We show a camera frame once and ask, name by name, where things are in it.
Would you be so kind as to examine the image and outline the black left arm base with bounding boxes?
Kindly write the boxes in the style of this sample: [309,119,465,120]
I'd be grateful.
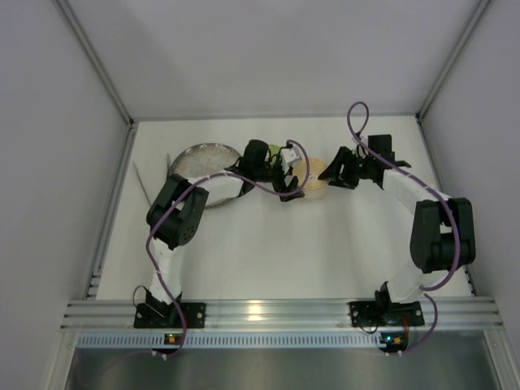
[133,288,206,329]

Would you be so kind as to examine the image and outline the beige round lid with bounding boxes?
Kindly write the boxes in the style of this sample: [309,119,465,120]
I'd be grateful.
[292,158,327,191]

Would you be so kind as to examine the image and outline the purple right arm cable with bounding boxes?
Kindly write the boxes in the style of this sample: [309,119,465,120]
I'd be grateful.
[346,101,462,358]

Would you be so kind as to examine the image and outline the steel lunch container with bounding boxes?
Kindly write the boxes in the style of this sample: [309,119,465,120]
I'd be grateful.
[303,184,328,201]

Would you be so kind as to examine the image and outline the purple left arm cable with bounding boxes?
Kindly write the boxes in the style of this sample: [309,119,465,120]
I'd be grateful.
[145,139,312,361]

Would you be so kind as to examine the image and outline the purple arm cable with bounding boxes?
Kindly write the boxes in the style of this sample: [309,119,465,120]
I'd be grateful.
[145,139,312,361]
[346,101,462,358]

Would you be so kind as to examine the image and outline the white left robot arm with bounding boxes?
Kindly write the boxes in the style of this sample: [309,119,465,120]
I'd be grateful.
[145,140,310,327]

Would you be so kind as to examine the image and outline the aluminium frame rail left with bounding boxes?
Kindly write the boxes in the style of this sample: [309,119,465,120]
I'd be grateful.
[53,1,135,300]

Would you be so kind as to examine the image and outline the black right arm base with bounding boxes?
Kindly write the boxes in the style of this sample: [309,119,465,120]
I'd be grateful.
[349,282,425,328]

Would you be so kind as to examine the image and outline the steel tongs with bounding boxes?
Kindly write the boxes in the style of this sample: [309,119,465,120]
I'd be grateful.
[132,152,172,206]

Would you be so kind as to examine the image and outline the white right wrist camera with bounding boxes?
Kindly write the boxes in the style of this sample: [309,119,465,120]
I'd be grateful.
[354,136,370,158]

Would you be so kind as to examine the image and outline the green round lid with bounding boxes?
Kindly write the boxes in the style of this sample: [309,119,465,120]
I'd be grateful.
[266,144,281,164]

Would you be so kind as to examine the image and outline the aluminium frame post right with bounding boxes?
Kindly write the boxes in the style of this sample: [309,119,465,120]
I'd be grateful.
[416,0,499,121]

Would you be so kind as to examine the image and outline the speckled ceramic plate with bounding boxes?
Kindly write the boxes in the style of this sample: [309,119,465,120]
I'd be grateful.
[168,143,243,209]

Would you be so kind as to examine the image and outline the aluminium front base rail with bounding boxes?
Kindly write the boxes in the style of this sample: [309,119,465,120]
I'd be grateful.
[60,297,502,332]

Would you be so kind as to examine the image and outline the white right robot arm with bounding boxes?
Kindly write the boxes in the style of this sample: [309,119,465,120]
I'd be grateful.
[319,134,476,304]

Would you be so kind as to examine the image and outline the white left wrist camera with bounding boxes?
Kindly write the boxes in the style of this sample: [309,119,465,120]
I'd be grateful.
[279,146,302,174]

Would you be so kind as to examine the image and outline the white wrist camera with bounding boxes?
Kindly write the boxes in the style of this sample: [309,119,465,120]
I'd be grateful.
[354,136,370,158]
[279,146,302,174]

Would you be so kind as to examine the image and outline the grey slotted cable duct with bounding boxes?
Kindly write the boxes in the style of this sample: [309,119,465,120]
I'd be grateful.
[76,332,383,349]

